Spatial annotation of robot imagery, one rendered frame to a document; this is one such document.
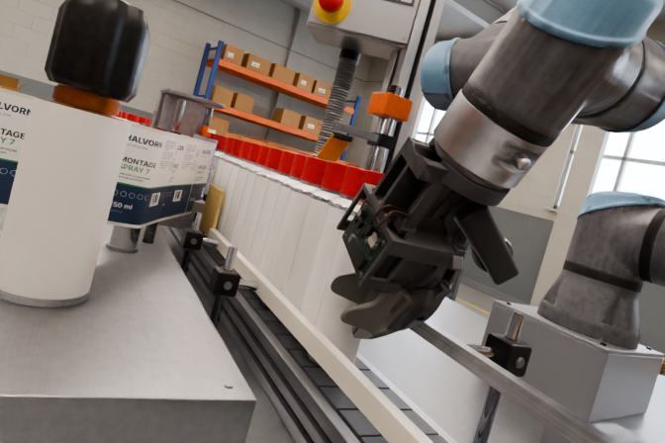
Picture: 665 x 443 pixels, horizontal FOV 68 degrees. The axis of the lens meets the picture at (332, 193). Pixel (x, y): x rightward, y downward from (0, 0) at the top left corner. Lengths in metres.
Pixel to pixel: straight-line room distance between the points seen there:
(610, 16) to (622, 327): 0.61
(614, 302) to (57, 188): 0.76
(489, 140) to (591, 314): 0.54
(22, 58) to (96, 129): 7.59
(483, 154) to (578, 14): 0.10
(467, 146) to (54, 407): 0.33
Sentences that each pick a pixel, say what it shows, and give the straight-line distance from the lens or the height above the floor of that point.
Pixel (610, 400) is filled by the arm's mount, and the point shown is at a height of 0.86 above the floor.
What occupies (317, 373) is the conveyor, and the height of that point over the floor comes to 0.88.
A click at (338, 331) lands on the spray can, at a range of 0.51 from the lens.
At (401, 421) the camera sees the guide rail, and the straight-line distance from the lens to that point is 0.39.
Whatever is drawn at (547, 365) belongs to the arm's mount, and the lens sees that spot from 0.85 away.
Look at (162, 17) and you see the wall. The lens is 8.43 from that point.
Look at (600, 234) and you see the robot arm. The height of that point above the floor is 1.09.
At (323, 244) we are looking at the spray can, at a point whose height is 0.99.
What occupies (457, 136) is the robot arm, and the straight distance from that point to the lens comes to 0.36.
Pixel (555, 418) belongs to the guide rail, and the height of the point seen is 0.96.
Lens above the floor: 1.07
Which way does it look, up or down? 3 degrees down
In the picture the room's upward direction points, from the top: 15 degrees clockwise
